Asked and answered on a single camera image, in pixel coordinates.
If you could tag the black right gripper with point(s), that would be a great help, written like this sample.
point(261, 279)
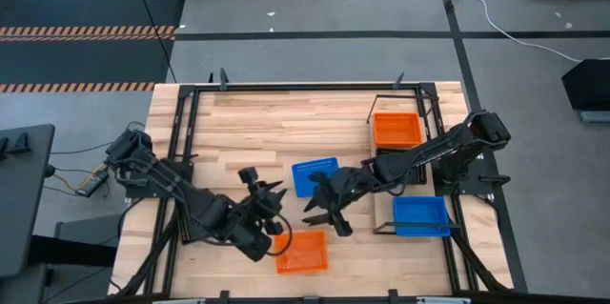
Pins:
point(340, 187)

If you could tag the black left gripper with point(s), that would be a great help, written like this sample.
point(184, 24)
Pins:
point(267, 208)

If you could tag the blue plastic basket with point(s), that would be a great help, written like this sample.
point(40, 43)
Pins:
point(302, 182)
point(421, 211)

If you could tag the orange plastic basket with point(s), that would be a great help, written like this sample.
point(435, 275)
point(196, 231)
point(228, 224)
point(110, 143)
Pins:
point(398, 130)
point(305, 254)

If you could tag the black plastic basket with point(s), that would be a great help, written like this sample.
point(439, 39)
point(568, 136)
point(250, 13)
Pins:
point(183, 228)
point(418, 175)

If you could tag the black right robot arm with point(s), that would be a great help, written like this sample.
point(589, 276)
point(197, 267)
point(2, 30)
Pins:
point(443, 144)

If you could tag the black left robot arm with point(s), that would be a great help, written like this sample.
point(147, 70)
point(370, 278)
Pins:
point(200, 204)

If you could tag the wooden shelf with black legs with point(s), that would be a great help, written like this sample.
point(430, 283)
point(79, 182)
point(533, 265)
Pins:
point(383, 211)

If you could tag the silver aluminium bar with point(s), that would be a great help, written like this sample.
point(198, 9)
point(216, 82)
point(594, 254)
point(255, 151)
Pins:
point(178, 301)
point(443, 301)

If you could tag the black power adapter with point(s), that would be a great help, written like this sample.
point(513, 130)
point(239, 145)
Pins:
point(93, 184)

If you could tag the dark desk base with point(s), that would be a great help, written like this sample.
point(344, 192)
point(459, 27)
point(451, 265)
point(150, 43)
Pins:
point(76, 247)

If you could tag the black hazard-striped floor mat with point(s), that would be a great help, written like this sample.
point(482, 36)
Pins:
point(71, 56)

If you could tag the black desk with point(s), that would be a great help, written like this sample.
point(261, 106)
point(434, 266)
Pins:
point(24, 199)

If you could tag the black desk clamp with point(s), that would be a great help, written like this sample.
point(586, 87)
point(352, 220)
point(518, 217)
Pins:
point(20, 144)
point(4, 146)

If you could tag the black floor-standing equipment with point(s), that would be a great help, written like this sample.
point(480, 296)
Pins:
point(591, 85)

